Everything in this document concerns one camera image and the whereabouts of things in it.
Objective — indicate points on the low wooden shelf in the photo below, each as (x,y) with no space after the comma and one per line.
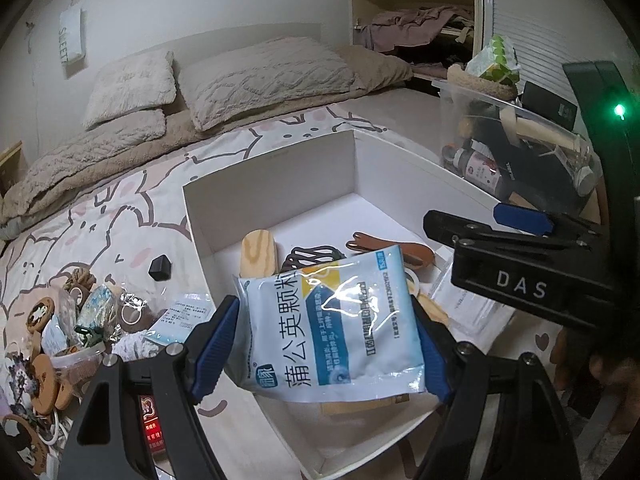
(10,170)

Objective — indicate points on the bottle with red label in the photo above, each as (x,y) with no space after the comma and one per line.
(482,167)

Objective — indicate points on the black hair claw clip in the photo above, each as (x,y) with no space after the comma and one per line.
(310,257)

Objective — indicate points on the white louvre door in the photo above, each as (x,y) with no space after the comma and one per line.
(530,15)

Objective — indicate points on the blue patterned pouch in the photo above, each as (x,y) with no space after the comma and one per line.
(97,310)

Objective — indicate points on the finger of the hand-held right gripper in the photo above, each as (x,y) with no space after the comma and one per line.
(520,219)
(450,225)

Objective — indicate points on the white wall hanging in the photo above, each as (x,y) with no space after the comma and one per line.
(72,40)

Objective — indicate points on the person's right hand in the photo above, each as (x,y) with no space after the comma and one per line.
(620,390)

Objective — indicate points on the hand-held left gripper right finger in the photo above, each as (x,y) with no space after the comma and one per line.
(431,357)

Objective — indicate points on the clear sleeve with white card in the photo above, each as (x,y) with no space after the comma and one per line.
(470,300)

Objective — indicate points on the green tissue pack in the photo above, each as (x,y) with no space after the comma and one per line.
(495,60)

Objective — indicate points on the brown leather tag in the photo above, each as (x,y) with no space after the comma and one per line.
(45,385)

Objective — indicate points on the white paper leaflet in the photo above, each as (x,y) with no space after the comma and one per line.
(182,317)

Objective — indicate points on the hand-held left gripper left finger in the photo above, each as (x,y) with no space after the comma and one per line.
(215,347)

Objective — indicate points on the blue white medicine sachet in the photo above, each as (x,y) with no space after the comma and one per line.
(350,330)

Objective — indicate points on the pile of pink clothes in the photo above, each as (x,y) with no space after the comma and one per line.
(415,25)

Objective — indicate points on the white cardboard box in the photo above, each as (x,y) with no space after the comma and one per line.
(300,210)

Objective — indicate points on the black box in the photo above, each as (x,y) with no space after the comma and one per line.
(547,105)

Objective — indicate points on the small fluffy beige pillow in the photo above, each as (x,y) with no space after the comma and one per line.
(130,125)
(130,87)

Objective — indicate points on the red packet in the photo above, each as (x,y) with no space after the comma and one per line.
(150,425)

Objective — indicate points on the clear plastic bin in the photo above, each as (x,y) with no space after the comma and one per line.
(470,120)

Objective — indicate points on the beige quilted bedding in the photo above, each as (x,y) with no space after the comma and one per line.
(75,170)

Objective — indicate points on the small black cube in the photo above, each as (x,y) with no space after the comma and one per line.
(160,267)

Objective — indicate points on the large quilted beige pillow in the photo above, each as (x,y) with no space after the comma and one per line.
(260,80)

